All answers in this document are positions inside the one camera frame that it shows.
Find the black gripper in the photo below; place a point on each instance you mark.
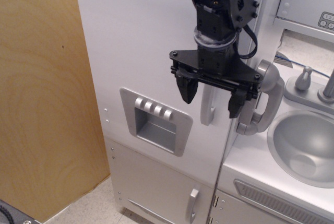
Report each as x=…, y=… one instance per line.
x=221, y=69

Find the silver fridge door handle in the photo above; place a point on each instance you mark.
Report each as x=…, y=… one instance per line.
x=210, y=110

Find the white toy fridge door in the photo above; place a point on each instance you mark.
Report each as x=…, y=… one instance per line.
x=128, y=43

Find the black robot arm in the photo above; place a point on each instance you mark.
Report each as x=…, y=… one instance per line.
x=220, y=22

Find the grey toy telephone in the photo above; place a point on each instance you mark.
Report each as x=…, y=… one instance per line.
x=250, y=122

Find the silver ice dispenser panel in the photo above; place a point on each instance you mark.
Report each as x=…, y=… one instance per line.
x=156, y=123

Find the grey toy faucet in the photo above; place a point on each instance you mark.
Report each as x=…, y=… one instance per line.
x=302, y=90

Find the silver toy sink basin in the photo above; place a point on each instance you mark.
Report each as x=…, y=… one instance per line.
x=301, y=143

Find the silver door hinge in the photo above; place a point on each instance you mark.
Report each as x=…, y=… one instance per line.
x=215, y=201

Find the white lower freezer door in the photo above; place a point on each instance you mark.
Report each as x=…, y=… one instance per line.
x=152, y=190

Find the grey toy microwave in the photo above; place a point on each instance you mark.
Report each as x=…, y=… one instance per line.
x=310, y=17

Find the wooden plywood board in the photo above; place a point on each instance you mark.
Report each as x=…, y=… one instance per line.
x=52, y=148

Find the silver lower door handle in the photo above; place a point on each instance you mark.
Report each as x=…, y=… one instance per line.
x=190, y=213

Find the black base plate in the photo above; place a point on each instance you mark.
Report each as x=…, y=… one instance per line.
x=16, y=216

